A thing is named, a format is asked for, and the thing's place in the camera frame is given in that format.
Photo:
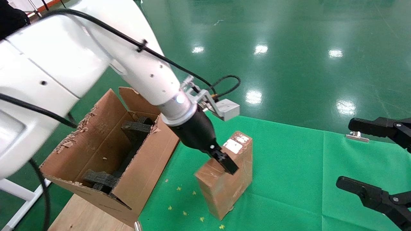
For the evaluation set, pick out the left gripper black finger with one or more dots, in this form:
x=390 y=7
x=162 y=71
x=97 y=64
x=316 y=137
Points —
x=226 y=163

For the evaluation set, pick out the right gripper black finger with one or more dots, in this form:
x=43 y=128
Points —
x=372 y=195
x=375 y=126

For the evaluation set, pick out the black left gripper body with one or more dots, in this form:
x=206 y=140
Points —
x=196 y=131

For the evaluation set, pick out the small taped cardboard box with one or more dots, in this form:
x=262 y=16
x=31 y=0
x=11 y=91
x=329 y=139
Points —
x=224 y=192

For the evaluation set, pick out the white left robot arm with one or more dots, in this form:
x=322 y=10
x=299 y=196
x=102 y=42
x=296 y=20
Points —
x=64 y=64

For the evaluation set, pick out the large open cardboard carton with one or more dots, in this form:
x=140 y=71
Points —
x=144 y=166

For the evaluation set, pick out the black foam insert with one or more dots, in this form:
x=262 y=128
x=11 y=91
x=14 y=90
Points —
x=99 y=179
x=136 y=130

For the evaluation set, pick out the green table cloth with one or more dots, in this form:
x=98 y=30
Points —
x=289 y=176

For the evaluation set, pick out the seated person in black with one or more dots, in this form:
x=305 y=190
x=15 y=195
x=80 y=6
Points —
x=9 y=19

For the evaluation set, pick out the silver camera mount bracket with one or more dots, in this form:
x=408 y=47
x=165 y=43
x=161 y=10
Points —
x=205 y=98

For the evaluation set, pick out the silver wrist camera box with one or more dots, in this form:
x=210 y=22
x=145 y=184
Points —
x=228 y=109

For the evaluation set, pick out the white table frame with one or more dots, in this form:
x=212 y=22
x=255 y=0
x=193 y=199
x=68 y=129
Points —
x=16 y=192

